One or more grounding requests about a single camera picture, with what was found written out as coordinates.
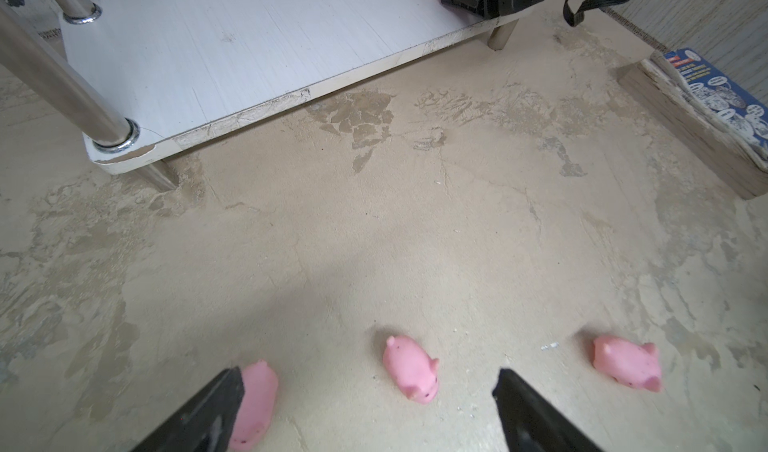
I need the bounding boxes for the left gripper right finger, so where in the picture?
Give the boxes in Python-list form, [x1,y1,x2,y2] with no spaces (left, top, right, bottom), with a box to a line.
[492,368,602,452]

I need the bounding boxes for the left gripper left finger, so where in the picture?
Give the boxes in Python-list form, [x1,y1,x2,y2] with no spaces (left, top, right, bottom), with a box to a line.
[132,367,244,452]

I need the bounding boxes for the pink pig toy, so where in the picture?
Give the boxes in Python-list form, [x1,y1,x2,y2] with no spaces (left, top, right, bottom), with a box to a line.
[593,335,663,392]
[229,360,279,451]
[383,335,439,405]

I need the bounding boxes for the white two-tier shelf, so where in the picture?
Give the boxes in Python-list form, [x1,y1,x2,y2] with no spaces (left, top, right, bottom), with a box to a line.
[1,0,517,174]

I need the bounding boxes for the blue picture book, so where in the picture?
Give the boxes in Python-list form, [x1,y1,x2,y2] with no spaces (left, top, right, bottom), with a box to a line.
[616,48,767,200]

